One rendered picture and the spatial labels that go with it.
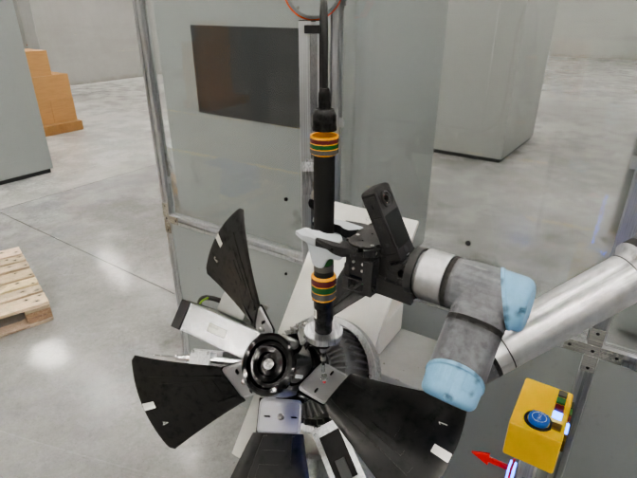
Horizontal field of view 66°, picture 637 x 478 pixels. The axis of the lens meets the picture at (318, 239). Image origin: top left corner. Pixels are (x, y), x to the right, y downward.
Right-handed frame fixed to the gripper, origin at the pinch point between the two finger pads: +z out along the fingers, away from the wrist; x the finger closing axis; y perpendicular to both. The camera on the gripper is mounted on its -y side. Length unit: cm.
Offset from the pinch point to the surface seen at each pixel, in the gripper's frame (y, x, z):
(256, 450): 42.4, -12.6, 3.1
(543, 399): 43, 34, -38
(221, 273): 24.2, 8.9, 32.3
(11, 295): 139, 47, 272
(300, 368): 28.8, -2.3, 0.5
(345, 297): 17.4, 8.3, -2.3
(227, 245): 16.0, 9.1, 29.6
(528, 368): 65, 72, -29
